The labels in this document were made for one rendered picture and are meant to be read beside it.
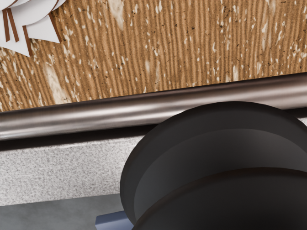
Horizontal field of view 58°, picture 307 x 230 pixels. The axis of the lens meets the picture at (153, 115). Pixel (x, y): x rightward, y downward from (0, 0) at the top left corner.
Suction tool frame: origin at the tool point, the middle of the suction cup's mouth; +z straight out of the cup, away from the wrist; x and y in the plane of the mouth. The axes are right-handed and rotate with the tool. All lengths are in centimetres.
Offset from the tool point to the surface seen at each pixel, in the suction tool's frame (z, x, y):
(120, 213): 27.4, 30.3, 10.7
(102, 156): 21.5, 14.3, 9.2
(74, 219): 112, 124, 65
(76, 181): 21.5, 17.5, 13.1
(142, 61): 19.5, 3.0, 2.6
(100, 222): 26.5, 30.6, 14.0
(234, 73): 19.8, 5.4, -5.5
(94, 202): 113, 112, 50
